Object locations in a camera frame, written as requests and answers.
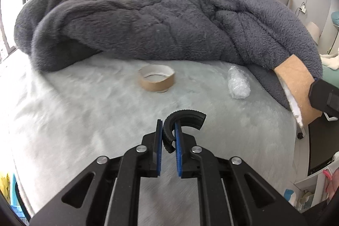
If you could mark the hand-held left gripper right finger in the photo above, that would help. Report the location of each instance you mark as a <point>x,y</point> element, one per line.
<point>179,157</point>

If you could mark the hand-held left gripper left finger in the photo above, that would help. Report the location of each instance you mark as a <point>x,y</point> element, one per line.
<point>159,149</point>

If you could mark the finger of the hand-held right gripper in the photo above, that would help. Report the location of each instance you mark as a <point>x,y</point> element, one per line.
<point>320,96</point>

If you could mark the black curved plastic piece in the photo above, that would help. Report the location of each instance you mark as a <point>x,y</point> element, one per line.
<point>185,114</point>

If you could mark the white towel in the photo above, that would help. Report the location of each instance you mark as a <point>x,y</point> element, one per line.
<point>329,60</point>

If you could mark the cardboard tape core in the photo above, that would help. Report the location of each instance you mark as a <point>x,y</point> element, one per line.
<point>156,85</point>

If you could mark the crumpled clear plastic bag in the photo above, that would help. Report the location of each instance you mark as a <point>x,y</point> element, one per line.
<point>238,83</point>

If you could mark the pink plastic item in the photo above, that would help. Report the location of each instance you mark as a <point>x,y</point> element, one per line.
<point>332,183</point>

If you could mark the white fuzzy bed blanket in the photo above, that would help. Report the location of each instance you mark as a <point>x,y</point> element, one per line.
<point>79,109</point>

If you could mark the dark grey fleece blanket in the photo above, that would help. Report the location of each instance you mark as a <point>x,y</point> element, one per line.
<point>159,16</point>

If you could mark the blue plastic crate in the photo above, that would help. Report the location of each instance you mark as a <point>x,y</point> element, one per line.
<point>18,214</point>

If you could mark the wall socket with charger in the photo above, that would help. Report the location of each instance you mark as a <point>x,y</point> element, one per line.
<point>302,7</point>

